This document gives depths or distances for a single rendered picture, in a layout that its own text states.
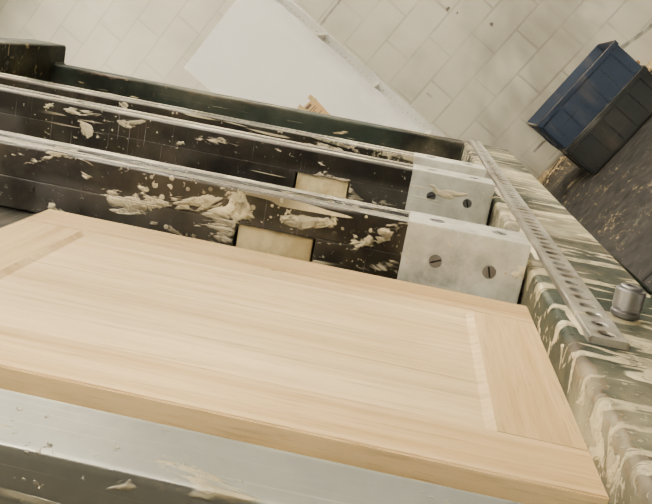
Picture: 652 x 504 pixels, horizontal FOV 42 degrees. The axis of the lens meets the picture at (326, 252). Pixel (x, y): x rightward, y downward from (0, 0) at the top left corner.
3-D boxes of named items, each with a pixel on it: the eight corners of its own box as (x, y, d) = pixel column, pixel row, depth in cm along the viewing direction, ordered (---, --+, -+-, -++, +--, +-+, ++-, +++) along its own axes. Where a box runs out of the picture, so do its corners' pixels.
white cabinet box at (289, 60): (550, 243, 439) (251, -22, 427) (473, 320, 455) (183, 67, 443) (538, 219, 498) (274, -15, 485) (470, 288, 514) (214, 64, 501)
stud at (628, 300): (641, 326, 70) (651, 292, 69) (611, 320, 70) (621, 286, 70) (634, 317, 72) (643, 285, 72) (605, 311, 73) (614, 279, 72)
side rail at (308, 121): (455, 185, 218) (464, 143, 215) (48, 105, 225) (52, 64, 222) (454, 180, 225) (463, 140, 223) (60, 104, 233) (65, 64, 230)
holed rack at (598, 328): (628, 350, 63) (630, 343, 62) (588, 342, 63) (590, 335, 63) (480, 143, 223) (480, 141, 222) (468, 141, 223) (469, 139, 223)
